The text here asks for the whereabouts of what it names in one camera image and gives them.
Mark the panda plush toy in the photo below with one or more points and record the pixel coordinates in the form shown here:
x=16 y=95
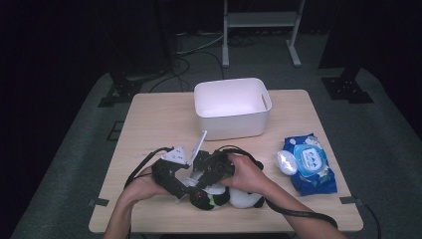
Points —
x=245 y=199

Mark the grey table edge clip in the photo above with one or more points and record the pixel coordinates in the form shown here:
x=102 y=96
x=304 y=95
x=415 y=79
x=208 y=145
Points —
x=99 y=201
x=348 y=199

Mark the dark floor hatch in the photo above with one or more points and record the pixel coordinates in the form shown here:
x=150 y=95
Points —
x=115 y=132

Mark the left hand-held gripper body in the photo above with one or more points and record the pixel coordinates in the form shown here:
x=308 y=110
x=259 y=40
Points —
x=164 y=172

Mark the blue wet wipes pack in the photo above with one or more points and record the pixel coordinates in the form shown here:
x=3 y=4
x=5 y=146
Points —
x=315 y=182

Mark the person's right hand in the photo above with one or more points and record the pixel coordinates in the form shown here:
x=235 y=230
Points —
x=247 y=176

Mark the person's left hand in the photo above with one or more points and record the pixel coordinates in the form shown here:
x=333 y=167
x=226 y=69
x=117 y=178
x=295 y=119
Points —
x=144 y=184

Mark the white metal stand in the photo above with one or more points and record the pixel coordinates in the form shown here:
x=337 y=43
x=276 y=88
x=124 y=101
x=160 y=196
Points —
x=262 y=19

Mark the black stand base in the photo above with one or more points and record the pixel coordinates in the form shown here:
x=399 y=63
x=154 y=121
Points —
x=346 y=89
x=122 y=89

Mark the white plastic bin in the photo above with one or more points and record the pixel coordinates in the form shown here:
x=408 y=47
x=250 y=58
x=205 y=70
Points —
x=232 y=127

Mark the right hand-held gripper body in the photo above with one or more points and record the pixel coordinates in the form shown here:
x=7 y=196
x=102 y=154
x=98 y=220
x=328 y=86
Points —
x=215 y=164

